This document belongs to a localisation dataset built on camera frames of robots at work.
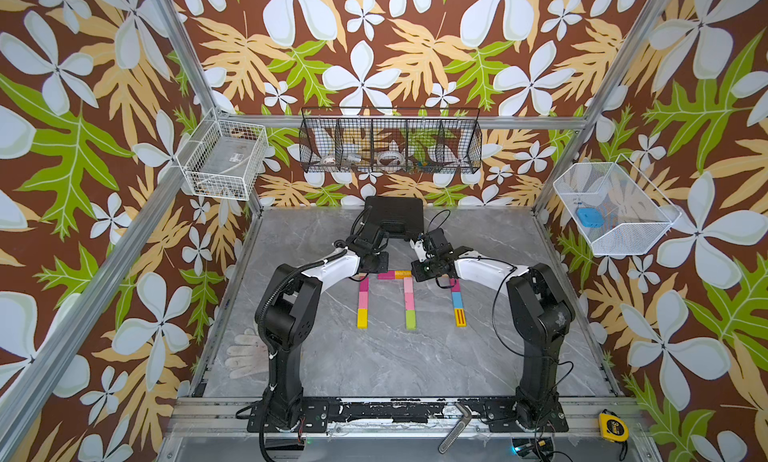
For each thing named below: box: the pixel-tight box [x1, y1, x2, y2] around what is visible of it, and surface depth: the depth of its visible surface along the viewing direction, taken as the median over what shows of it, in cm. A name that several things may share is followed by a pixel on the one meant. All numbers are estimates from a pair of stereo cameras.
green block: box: [405, 310, 417, 331], surface depth 91 cm
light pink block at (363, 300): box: [358, 291, 369, 309], surface depth 97 cm
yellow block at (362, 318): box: [357, 308, 369, 329], surface depth 92 cm
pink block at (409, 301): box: [404, 292, 415, 311], surface depth 96 cm
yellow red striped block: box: [454, 308, 467, 328], surface depth 92 cm
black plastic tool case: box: [365, 196, 425, 240], surface depth 117 cm
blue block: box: [452, 292, 464, 309], surface depth 97 cm
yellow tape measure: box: [598, 413, 630, 443], surface depth 72 cm
